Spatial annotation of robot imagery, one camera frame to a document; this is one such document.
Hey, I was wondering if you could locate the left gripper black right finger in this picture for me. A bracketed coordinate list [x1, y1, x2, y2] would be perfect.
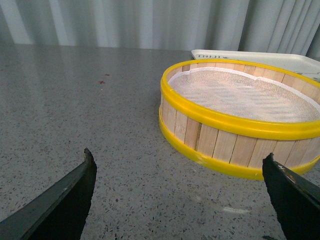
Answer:
[262, 153, 320, 240]

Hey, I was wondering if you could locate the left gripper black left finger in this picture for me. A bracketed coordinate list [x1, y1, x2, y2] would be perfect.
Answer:
[0, 148, 97, 240]

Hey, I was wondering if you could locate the white printed serving tray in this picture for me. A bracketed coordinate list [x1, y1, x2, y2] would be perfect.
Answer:
[191, 49, 320, 82]

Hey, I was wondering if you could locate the yellow rimmed bamboo steamer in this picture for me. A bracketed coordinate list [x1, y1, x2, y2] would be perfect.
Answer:
[159, 59, 320, 180]

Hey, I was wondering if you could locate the white steamer cloth liner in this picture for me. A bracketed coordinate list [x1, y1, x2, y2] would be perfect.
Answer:
[168, 67, 320, 123]

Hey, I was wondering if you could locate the grey pleated curtain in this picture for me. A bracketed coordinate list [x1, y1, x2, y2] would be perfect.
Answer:
[0, 0, 320, 58]

